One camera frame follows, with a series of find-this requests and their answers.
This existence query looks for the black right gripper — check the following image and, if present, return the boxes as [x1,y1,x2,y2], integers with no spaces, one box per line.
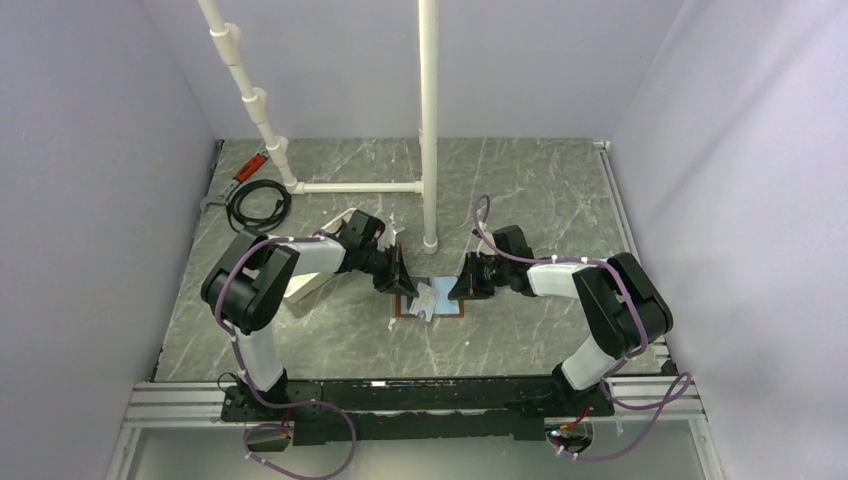
[448,252,511,300]

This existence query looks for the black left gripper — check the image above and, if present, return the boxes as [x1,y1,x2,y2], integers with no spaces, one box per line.
[358,243,419,299]

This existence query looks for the brown leather card holder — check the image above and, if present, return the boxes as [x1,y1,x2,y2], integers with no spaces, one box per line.
[393,276,464,322]

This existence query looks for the light blue credit card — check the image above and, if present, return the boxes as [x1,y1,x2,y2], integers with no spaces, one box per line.
[431,276,463,317]

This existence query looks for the white VIP credit card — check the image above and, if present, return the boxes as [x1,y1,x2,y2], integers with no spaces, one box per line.
[408,282,438,323]

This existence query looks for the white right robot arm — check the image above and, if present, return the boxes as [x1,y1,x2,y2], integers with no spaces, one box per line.
[448,252,673,415]

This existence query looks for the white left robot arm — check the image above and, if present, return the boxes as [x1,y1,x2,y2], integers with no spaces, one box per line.
[200,224,418,420]

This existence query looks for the white plastic tray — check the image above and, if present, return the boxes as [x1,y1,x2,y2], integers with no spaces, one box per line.
[284,208,356,303]

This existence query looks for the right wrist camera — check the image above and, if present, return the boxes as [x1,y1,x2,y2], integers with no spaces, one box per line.
[493,225,535,259]

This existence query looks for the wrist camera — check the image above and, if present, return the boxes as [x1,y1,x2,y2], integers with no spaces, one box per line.
[335,209,406,251]
[493,225,535,259]

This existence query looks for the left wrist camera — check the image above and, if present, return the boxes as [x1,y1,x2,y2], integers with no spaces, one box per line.
[335,209,406,251]

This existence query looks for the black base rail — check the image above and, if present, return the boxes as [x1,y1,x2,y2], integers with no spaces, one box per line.
[221,374,614,446]

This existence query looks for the coiled black cable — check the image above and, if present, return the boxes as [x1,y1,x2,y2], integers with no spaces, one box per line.
[225,179,293,236]

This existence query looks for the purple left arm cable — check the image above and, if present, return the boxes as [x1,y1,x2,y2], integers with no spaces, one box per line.
[213,228,359,480]

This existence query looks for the red handled pliers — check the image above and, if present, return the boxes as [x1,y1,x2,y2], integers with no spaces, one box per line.
[199,149,268,212]

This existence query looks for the white PVC pipe frame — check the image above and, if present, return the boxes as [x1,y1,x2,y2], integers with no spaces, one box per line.
[199,1,439,254]

